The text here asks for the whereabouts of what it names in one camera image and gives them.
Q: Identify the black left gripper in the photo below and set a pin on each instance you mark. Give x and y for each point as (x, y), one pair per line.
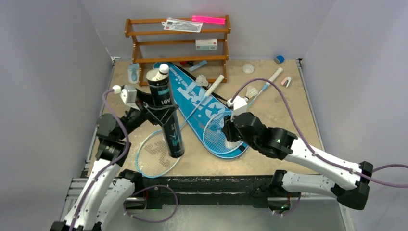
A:
(143, 109)

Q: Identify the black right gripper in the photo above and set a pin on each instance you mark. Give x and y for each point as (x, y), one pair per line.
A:
(232, 129)

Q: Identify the black shuttlecock tube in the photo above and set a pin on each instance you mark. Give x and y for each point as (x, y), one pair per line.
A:
(159, 85)

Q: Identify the shuttlecock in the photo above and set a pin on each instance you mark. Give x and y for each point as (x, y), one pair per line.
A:
(202, 81)
(163, 72)
(232, 145)
(250, 93)

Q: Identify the clear tube lid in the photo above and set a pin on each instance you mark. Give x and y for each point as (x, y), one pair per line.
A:
(248, 69)

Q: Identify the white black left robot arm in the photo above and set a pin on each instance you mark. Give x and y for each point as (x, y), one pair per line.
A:
(108, 187)

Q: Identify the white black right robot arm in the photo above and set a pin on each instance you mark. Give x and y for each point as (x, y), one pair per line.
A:
(345, 181)

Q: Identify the blue racket bag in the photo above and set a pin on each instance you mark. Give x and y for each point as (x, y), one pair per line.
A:
(189, 96)

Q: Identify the blue white packaged item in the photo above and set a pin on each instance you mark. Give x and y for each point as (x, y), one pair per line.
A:
(133, 73)

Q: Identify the red black stamp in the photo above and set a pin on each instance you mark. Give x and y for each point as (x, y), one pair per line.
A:
(186, 63)

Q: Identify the pink white small clip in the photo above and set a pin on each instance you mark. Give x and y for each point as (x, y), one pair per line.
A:
(286, 82)

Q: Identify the blue white eraser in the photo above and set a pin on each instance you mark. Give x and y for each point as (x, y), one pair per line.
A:
(279, 59)

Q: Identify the white green small box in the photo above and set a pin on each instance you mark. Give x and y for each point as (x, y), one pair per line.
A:
(206, 44)

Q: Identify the wooden shelf rack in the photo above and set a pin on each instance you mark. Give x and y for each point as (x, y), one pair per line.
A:
(151, 43)

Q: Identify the white plastic package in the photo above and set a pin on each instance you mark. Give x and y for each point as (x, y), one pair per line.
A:
(172, 24)

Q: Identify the pink ruler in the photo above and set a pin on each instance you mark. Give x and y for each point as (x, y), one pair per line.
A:
(209, 20)

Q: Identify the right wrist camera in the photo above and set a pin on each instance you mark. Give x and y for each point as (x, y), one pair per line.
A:
(238, 105)

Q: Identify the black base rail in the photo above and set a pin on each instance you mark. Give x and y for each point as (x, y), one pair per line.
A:
(257, 191)

